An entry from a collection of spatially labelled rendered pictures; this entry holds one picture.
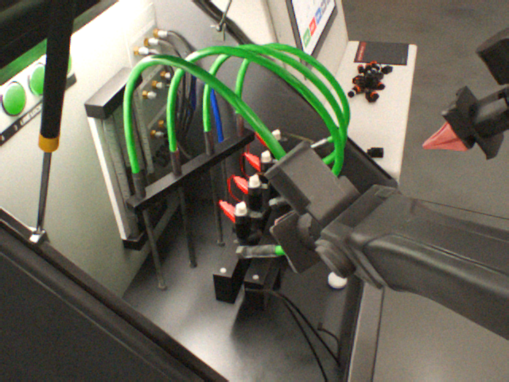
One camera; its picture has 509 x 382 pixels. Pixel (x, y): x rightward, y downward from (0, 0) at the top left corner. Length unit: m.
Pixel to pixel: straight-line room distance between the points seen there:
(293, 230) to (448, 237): 0.30
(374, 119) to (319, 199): 0.91
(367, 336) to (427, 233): 0.58
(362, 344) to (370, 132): 0.60
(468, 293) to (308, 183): 0.22
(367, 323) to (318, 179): 0.49
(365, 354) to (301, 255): 0.33
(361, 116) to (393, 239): 1.03
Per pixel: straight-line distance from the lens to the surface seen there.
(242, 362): 1.04
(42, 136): 0.49
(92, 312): 0.63
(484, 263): 0.32
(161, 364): 0.65
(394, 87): 1.56
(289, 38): 1.21
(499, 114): 0.81
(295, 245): 0.62
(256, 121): 0.63
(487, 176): 2.94
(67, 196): 0.92
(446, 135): 0.84
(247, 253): 0.80
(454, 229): 0.36
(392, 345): 2.10
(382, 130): 1.35
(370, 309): 0.97
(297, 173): 0.50
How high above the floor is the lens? 1.71
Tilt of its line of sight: 37 degrees down
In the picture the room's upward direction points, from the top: 6 degrees counter-clockwise
